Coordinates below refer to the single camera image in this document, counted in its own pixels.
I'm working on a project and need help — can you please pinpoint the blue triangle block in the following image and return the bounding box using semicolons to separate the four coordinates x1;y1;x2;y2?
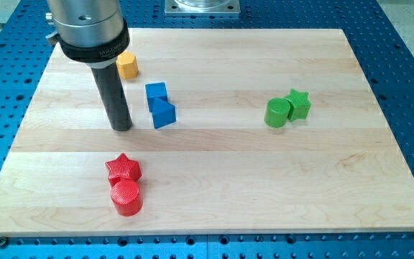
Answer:
152;98;176;129

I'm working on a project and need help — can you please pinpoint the blue cube block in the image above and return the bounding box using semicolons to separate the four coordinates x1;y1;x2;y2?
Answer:
145;82;168;112

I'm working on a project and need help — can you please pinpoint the light wooden board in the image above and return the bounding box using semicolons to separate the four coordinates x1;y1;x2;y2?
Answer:
0;28;414;236

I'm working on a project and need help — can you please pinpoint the green cylinder block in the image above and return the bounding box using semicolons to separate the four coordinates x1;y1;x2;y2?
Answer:
264;98;290;128

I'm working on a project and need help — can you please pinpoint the red star block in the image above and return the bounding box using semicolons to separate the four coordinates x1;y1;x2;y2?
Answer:
105;153;142;186

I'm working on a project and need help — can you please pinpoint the green star block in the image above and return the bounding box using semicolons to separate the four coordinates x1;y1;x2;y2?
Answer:
284;88;311;122

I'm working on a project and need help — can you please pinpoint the yellow hexagonal block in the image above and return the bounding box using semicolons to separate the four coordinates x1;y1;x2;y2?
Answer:
116;51;139;79

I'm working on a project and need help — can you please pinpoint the red cylinder block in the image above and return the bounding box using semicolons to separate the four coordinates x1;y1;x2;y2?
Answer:
111;180;143;217

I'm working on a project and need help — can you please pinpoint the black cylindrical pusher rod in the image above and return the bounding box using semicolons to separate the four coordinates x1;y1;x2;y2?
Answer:
91;63;132;132

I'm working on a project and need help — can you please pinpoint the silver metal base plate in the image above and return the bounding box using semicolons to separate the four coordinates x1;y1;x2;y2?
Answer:
165;0;241;14

